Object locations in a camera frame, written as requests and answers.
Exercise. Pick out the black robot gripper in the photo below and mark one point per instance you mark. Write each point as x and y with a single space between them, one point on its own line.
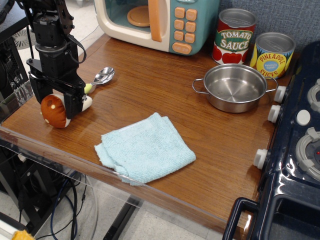
56 69

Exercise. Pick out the brown white plush mushroom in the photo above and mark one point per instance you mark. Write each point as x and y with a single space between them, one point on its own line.
54 112

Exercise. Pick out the spoon with green handle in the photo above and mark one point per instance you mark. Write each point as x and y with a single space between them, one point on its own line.
102 77

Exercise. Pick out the silver metal pot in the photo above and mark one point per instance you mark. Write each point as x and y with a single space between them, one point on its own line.
234 88

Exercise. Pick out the black side desk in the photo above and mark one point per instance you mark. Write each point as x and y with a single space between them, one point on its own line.
12 71

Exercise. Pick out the light blue folded cloth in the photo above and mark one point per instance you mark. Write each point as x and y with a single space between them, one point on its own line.
144 151

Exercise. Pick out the black table leg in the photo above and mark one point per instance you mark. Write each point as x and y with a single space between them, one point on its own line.
121 221

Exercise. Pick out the yellow sponge object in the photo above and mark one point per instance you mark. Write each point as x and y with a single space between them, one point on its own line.
22 235

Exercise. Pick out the toy microwave teal cream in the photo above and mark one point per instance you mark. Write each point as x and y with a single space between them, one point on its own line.
174 26

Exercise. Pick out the tomato sauce can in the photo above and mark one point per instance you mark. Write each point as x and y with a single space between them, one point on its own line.
233 36

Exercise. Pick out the white stove knob bottom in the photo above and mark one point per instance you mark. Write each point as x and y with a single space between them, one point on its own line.
260 158

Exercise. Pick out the white stove knob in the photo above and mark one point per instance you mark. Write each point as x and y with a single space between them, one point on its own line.
260 158
274 113
279 94

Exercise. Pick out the white stove knob middle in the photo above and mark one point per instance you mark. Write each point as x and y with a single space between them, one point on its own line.
274 113

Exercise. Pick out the pineapple slices can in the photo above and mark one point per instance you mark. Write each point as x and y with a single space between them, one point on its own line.
272 54

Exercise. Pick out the white stove knob top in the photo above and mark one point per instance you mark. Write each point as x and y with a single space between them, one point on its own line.
279 94

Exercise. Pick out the dark blue toy stove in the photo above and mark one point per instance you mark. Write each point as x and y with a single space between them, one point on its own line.
288 206

